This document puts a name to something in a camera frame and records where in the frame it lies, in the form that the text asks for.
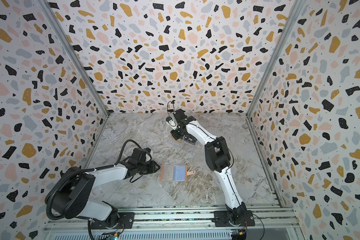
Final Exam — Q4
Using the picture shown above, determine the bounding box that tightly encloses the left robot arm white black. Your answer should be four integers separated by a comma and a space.
45, 148, 160, 221

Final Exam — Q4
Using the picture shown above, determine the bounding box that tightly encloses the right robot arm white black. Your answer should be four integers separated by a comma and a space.
166, 109, 247, 226

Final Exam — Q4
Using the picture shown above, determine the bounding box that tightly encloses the black VIP card right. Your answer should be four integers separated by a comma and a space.
183, 134, 197, 145

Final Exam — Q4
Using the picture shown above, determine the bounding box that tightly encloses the clear acrylic card stand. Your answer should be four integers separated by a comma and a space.
171, 134, 198, 146

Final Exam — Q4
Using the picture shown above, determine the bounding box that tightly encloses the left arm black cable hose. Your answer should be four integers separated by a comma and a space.
44, 139, 139, 221

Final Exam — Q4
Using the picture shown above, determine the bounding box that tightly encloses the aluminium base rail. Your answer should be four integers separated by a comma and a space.
40, 205, 304, 240

